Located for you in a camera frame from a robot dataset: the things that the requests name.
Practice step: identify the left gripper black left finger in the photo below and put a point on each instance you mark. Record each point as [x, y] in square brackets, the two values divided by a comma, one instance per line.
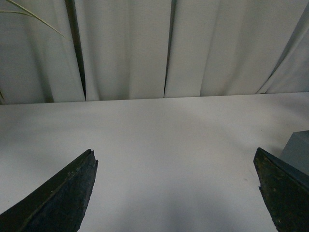
[59, 204]

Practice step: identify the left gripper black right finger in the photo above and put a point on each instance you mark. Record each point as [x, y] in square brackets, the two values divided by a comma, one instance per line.
[285, 191]

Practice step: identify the gray square base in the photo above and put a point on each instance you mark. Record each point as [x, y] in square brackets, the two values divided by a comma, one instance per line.
[296, 151]

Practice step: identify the white curtain backdrop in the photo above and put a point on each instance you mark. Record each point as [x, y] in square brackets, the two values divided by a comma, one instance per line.
[143, 49]

